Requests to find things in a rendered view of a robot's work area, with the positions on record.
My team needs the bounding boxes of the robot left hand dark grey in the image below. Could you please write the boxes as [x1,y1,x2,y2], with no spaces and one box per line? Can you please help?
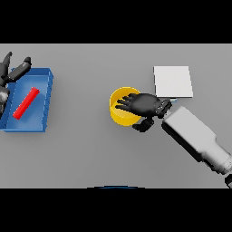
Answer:
[0,51,33,117]

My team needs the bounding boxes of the robot right hand dark grey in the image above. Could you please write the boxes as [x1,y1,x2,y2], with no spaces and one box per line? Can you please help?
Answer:
[114,92,173,133]

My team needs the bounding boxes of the yellow bowl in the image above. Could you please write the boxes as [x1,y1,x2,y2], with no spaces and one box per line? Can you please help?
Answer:
[109,86,143,127]

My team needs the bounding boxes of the pale square measuring scale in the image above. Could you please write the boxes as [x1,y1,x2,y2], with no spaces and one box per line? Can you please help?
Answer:
[152,65,194,99]

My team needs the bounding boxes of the red beaker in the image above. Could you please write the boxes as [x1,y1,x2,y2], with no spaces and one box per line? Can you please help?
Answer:
[12,86,41,121]

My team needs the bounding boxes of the blue tray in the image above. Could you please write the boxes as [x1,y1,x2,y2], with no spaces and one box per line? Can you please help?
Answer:
[0,67,54,133]

